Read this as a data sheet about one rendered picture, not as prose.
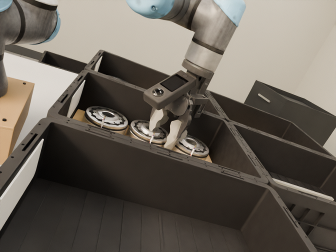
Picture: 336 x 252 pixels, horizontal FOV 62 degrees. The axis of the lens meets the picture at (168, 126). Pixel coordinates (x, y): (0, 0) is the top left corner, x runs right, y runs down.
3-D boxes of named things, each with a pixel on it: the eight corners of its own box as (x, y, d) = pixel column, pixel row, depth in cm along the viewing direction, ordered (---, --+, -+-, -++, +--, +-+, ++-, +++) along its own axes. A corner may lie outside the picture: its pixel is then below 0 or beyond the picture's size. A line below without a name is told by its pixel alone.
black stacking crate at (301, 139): (208, 155, 82) (226, 121, 78) (192, 116, 109) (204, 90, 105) (317, 190, 91) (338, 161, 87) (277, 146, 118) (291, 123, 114)
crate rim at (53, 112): (40, 128, 42) (44, 114, 41) (80, 77, 69) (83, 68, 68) (265, 195, 51) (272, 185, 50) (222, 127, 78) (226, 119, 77)
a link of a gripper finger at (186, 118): (185, 140, 63) (196, 103, 61) (182, 141, 62) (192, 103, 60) (169, 132, 66) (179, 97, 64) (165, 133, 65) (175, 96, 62)
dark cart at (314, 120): (229, 194, 234) (285, 98, 202) (209, 163, 272) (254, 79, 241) (283, 203, 258) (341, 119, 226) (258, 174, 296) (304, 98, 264)
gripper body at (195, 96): (199, 120, 68) (222, 75, 64) (179, 122, 61) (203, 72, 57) (176, 104, 72) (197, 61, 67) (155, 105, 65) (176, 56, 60)
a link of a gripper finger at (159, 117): (162, 138, 73) (181, 112, 69) (147, 140, 68) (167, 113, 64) (155, 129, 74) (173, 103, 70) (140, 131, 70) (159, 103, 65)
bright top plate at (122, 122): (79, 118, 61) (80, 115, 61) (92, 104, 70) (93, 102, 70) (123, 134, 62) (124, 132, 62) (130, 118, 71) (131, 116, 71)
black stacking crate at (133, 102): (29, 178, 46) (44, 117, 41) (71, 111, 72) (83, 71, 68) (240, 232, 54) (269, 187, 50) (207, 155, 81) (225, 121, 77)
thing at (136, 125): (129, 134, 63) (130, 132, 63) (131, 117, 72) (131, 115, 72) (170, 147, 65) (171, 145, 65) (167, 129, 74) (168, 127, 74)
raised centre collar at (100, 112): (94, 116, 63) (95, 113, 63) (100, 109, 68) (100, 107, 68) (115, 124, 64) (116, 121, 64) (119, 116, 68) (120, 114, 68)
